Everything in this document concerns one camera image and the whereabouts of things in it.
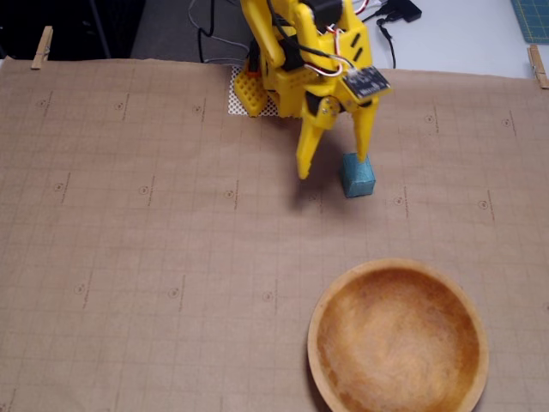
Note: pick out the black adapter box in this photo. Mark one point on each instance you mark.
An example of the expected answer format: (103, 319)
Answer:
(407, 10)

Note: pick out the wooden clothespin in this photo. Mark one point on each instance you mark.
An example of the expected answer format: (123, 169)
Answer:
(42, 47)
(538, 66)

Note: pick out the gridded paper mat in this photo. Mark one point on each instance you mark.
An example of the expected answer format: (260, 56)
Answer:
(150, 240)

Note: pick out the blue block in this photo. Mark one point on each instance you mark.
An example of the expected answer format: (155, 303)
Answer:
(358, 182)

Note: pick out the white perforated mat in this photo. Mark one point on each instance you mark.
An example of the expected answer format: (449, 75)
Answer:
(235, 107)

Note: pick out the gray desk mat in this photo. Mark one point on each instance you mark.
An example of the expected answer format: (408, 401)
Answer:
(171, 30)

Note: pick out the green cutting mat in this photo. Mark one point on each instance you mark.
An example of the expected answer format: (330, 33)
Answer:
(534, 19)

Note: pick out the black camera circuit board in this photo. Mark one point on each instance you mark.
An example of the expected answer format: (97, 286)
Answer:
(366, 82)

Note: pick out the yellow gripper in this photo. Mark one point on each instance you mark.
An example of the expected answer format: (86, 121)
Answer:
(318, 95)

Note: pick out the pink round plate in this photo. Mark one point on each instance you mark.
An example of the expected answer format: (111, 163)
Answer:
(399, 339)

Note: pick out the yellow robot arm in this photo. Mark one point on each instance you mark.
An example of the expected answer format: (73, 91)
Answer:
(261, 30)

